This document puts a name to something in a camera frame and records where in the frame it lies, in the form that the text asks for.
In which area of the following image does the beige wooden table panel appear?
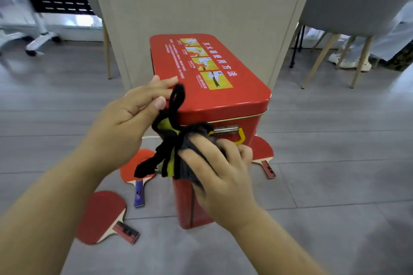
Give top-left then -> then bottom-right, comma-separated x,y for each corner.
87,0 -> 321,92

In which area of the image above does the red metal box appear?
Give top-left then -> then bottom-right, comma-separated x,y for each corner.
149,34 -> 272,230

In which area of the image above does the person's left hand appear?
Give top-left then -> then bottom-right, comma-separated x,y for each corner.
85,75 -> 179,173

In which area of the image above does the black and yellow cloth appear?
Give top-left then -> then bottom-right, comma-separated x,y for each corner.
134,84 -> 227,189

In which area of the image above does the red paddle with blue handle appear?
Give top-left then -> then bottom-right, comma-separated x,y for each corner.
120,149 -> 159,208

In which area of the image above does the black drawer unit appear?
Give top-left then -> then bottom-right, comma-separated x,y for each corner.
28,0 -> 96,16

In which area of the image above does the person's left forearm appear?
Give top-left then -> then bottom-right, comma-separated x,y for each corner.
0,147 -> 112,275

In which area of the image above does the person's right hand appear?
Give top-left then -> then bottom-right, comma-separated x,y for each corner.
178,134 -> 259,228

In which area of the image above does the white wheeled rack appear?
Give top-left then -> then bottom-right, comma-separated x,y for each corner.
0,0 -> 97,57

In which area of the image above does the camouflage fabric item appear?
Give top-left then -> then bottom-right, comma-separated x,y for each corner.
385,43 -> 413,72

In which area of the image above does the black metal leg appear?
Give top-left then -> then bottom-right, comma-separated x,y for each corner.
289,23 -> 306,69

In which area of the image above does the person's right forearm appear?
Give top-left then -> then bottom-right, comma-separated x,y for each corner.
222,205 -> 328,275

